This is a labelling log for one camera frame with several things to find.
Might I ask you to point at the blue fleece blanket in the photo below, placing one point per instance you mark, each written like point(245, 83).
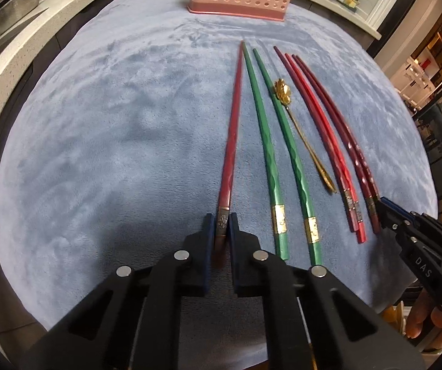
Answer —
point(128, 131)

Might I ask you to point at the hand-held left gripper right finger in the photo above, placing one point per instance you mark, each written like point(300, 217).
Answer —
point(237, 254)

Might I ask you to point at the green chopstick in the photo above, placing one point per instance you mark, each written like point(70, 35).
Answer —
point(265, 135)
point(288, 138)

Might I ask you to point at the person's right hand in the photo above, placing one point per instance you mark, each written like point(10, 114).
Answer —
point(421, 316)

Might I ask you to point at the bright red chopstick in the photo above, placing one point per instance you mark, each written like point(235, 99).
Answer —
point(334, 138)

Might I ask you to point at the dark red chopstick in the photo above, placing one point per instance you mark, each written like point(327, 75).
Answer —
point(231, 135)
point(323, 131)
point(353, 142)

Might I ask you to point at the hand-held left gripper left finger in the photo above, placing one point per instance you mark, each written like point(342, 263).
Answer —
point(207, 246)

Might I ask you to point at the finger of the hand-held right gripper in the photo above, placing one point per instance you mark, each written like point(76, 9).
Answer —
point(388, 219)
point(392, 204)

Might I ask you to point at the gold flower spoon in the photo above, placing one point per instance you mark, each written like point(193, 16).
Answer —
point(282, 89)

